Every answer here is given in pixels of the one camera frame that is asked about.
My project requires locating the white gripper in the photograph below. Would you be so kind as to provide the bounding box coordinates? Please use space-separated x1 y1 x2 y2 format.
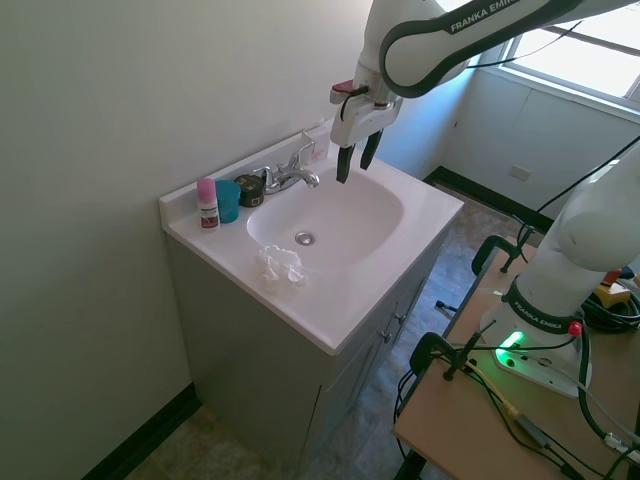
329 97 403 185

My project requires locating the white tissue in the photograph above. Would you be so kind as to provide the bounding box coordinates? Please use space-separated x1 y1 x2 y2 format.
256 243 308 294

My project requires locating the chrome faucet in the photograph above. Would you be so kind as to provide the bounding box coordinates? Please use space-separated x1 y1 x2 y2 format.
253 141 321 196

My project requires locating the black round jar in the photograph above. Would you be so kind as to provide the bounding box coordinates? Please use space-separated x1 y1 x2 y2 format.
234 173 266 208

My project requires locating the black baseboard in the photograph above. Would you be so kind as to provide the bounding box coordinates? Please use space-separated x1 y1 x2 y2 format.
69 381 197 480
422 166 557 222

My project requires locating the teal plastic jar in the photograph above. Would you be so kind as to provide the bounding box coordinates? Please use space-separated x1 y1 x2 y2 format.
215 179 243 225

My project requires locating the white vanity sink top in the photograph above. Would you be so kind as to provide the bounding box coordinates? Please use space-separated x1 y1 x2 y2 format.
158 127 466 357

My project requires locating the pink capped white bottle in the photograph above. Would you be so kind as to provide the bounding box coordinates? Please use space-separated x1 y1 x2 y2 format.
196 177 221 232

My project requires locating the black C-clamp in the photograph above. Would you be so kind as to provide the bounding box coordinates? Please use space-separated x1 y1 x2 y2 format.
408 319 499 384
472 233 532 274

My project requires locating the grey vanity cabinet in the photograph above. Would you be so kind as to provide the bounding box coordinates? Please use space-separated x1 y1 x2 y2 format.
164 219 451 480

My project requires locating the window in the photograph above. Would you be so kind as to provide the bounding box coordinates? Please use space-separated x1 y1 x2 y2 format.
492 0 640 119

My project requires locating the yellow emergency stop box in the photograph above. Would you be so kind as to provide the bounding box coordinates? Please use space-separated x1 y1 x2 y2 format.
597 268 637 307

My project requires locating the red black wrist camera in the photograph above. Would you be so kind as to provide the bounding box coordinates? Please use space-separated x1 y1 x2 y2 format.
329 80 372 107

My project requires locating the black cable bundle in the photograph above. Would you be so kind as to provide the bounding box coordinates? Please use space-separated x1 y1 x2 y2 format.
579 292 640 335

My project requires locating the grey cable adapter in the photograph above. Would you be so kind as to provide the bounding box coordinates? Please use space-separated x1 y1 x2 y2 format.
514 412 550 447

